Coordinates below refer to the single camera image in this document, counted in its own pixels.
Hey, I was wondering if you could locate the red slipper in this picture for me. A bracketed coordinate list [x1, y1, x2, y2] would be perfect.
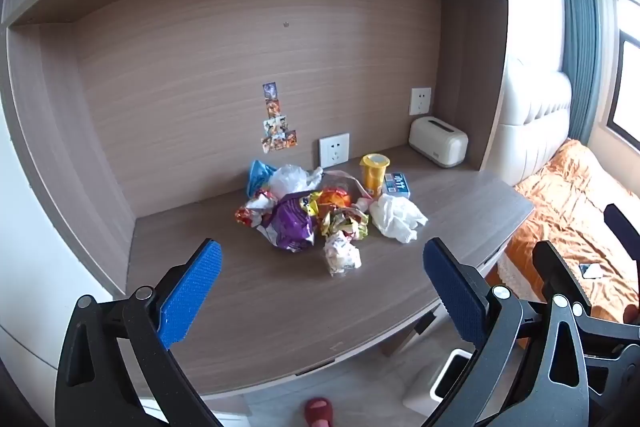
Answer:
[304, 397, 335, 427]

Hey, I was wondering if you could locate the yellow green wrapper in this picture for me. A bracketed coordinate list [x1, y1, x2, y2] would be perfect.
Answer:
[320, 207, 370, 240]

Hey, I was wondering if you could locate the clear plastic bag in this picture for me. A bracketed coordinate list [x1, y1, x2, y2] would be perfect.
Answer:
[269, 164, 325, 198]

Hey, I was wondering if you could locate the cluster of wall stickers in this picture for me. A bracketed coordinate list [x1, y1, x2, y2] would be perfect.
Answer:
[261, 82, 299, 154]

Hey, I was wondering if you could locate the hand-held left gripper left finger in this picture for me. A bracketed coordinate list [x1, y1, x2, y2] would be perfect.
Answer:
[55, 238, 223, 427]

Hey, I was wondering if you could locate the cream toaster-shaped box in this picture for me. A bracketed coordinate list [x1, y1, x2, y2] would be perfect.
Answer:
[408, 116, 469, 169]

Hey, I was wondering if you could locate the white wall socket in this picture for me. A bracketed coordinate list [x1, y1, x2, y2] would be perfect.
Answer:
[319, 133, 351, 168]
[409, 87, 432, 116]

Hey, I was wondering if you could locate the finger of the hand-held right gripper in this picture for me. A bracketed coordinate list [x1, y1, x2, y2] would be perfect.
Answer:
[532, 241, 592, 308]
[604, 203, 640, 253]

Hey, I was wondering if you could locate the orange snack bag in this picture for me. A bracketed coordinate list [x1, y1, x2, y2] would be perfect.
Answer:
[317, 187, 358, 218]

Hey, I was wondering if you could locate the yellow cup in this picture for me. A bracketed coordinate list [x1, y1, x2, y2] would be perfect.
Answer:
[360, 153, 391, 200]

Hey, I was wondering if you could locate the white tissue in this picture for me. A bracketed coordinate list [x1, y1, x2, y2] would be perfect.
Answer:
[369, 193, 429, 244]

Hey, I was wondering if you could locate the white trash bin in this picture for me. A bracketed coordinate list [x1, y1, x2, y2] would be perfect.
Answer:
[402, 349, 481, 415]

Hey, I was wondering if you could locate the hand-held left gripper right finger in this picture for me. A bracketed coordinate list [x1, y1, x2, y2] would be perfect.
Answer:
[422, 238, 593, 427]

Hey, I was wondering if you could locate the dark-framed window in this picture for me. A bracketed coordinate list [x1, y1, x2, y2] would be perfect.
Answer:
[605, 0, 640, 132]

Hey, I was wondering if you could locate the purple snack bag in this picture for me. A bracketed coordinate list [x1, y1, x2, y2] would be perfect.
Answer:
[257, 189, 321, 253]

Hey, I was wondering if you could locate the blue snack bag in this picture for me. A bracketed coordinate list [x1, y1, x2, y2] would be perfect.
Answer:
[246, 159, 278, 200]

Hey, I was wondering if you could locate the grey-blue curtain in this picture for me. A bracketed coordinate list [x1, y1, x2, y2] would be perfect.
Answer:
[556, 0, 601, 152]

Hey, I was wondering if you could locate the cream padded headboard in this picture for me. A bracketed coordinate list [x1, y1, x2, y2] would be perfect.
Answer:
[497, 57, 573, 188]

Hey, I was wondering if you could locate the clear blue-label plastic box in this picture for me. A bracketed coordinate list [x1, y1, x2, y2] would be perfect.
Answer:
[382, 172, 412, 200]

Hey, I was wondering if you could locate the red white wrapper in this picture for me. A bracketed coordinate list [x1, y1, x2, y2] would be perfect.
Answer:
[235, 189, 276, 228]

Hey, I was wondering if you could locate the bed with orange blanket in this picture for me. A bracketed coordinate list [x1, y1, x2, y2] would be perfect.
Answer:
[487, 138, 640, 323]

